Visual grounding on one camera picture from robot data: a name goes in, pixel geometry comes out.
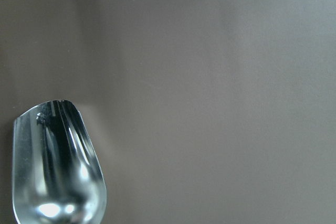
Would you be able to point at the metal ice scoop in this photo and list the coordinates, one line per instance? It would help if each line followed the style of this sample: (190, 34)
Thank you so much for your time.
(56, 175)

